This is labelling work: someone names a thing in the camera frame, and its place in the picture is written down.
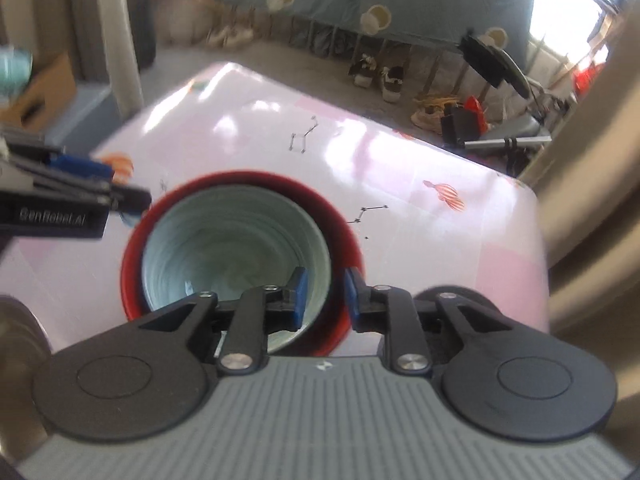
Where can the light green ceramic bowl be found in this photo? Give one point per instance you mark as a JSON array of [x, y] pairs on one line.
[[225, 250]]

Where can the black and white shoe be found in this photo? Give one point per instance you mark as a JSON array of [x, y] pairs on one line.
[[364, 71], [392, 84]]

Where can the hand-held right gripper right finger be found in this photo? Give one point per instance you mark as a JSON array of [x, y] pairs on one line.
[[352, 301]]

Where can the red cloth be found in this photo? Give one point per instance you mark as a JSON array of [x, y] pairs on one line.
[[590, 77]]

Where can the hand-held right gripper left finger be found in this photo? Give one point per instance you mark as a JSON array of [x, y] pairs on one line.
[[299, 296]]

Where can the black office chair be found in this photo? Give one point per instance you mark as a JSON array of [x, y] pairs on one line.
[[487, 62]]

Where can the grey curtain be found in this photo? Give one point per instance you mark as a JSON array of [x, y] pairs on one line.
[[85, 10]]

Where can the pink printed tablecloth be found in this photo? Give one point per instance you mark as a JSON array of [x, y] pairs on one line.
[[400, 260]]

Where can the blue-grey board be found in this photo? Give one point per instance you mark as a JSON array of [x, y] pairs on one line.
[[85, 112]]

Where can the beige curtain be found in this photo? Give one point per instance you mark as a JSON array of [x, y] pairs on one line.
[[590, 210]]

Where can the light green plastic bag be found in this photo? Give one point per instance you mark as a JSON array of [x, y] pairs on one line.
[[12, 72]]

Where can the red and black bowl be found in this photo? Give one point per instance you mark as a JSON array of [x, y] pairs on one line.
[[346, 240]]

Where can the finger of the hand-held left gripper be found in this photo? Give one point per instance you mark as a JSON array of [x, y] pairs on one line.
[[131, 199], [75, 165]]

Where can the grey metal bar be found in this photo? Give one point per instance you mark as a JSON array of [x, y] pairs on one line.
[[505, 141]]

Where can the cardboard box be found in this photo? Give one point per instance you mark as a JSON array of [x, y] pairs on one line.
[[45, 95]]

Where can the blue blanket with circles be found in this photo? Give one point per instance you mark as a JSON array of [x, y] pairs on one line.
[[410, 0]]

